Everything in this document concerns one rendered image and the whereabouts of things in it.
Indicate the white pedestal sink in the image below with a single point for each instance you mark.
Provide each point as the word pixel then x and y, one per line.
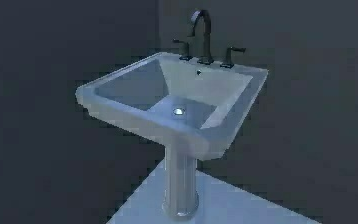
pixel 127 110

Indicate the dark curved faucet spout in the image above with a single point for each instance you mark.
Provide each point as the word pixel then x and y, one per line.
pixel 205 36

